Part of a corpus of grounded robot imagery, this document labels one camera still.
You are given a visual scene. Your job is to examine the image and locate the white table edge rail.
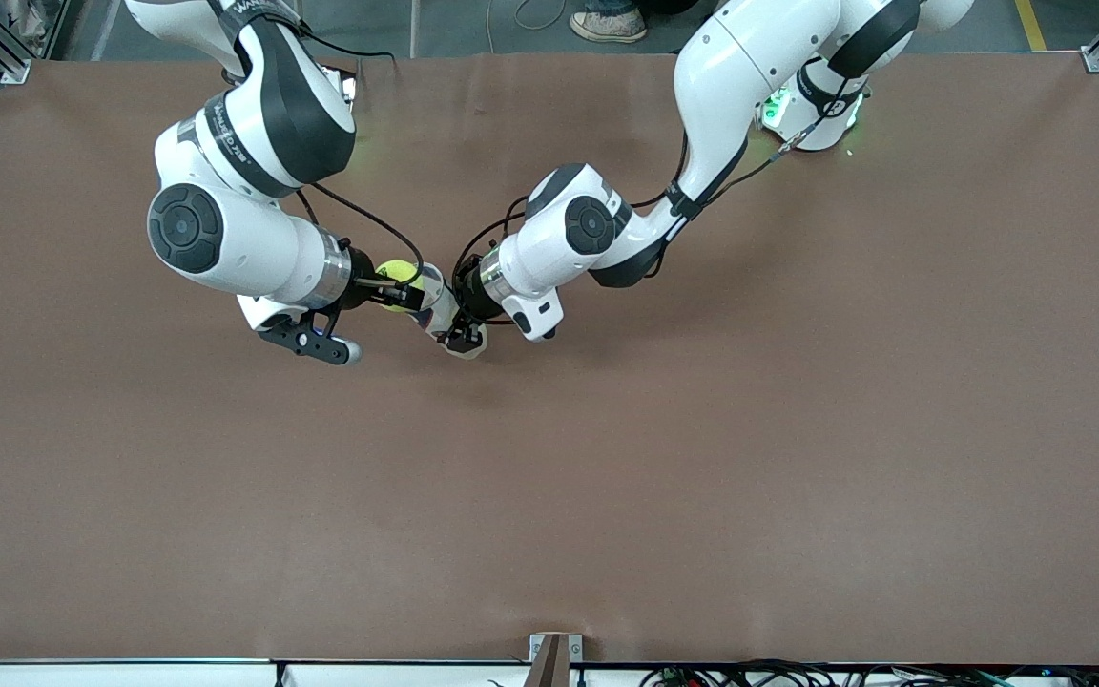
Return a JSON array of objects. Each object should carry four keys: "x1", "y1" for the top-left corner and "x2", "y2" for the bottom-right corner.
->
[{"x1": 0, "y1": 658, "x2": 1099, "y2": 687}]

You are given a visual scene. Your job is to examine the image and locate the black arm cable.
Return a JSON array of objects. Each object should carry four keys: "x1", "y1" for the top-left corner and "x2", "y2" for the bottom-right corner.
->
[
  {"x1": 294, "y1": 181, "x2": 426, "y2": 287},
  {"x1": 452, "y1": 95, "x2": 798, "y2": 287}
]

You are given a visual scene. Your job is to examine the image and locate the brown mount post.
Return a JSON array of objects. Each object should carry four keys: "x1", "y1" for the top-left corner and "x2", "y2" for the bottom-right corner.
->
[{"x1": 523, "y1": 636, "x2": 571, "y2": 687}]

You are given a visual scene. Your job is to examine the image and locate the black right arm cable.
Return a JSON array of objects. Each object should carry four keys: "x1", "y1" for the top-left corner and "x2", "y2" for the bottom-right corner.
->
[{"x1": 294, "y1": 181, "x2": 426, "y2": 287}]

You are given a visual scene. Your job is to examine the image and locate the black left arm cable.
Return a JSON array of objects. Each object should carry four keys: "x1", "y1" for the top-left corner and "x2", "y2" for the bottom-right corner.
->
[{"x1": 452, "y1": 95, "x2": 798, "y2": 287}]

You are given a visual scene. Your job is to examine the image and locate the clear Wilson tennis ball can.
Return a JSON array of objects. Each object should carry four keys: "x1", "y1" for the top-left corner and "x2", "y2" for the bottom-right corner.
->
[{"x1": 411, "y1": 265, "x2": 490, "y2": 361}]

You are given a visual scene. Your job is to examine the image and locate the black cable bundle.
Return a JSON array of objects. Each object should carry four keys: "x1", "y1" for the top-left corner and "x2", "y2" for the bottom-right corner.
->
[{"x1": 640, "y1": 658, "x2": 1099, "y2": 687}]

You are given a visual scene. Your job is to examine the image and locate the metal mount bracket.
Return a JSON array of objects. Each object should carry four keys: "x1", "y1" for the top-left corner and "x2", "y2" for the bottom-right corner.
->
[{"x1": 529, "y1": 633, "x2": 584, "y2": 666}]

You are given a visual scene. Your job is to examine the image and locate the yellow tennis ball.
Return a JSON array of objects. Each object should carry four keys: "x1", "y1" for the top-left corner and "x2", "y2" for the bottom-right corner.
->
[{"x1": 376, "y1": 260, "x2": 426, "y2": 314}]

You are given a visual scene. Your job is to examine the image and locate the grey sneaker shoe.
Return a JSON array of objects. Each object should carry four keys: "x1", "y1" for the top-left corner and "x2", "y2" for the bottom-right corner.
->
[{"x1": 569, "y1": 10, "x2": 649, "y2": 45}]

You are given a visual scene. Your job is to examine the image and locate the brown table cover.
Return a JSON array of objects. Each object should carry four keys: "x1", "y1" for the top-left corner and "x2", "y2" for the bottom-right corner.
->
[{"x1": 0, "y1": 50, "x2": 1099, "y2": 666}]

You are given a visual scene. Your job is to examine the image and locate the white floor cable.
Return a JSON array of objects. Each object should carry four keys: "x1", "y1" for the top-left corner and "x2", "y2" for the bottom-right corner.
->
[{"x1": 486, "y1": 0, "x2": 570, "y2": 54}]

